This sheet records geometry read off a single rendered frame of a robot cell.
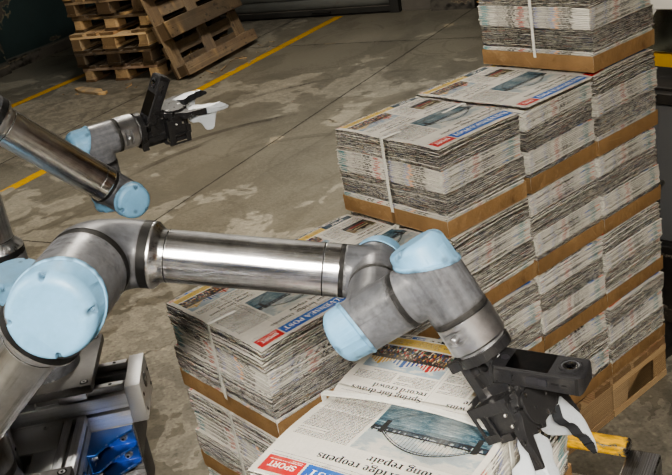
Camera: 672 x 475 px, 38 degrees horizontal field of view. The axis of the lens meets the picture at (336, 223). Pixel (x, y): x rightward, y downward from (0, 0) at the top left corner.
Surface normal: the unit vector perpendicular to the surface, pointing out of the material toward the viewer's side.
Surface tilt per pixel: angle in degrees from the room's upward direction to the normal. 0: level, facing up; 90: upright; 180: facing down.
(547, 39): 90
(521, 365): 2
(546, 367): 2
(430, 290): 79
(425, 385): 3
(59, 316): 85
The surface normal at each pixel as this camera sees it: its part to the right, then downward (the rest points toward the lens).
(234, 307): -0.16, -0.91
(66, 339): -0.06, 0.28
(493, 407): -0.54, 0.40
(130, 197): 0.53, 0.25
